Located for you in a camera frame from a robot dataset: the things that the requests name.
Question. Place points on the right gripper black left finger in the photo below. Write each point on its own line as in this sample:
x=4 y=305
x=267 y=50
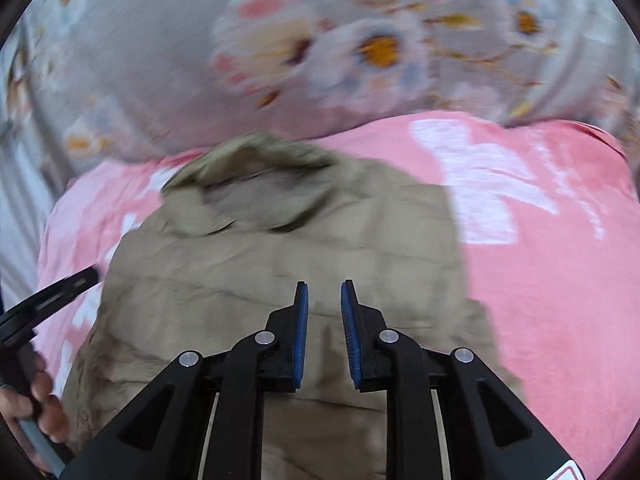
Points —
x=202 y=416

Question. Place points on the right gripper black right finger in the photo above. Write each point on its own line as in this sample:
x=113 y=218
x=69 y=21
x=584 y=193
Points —
x=448 y=415

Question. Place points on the beige quilted puffer jacket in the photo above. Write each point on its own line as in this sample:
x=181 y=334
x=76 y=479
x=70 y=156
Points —
x=237 y=230

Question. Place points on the pink blanket with white bows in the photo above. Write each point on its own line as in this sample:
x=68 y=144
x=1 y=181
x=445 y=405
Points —
x=549 y=222

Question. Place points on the grey floral bed sheet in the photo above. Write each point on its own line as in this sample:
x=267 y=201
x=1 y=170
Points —
x=86 y=81

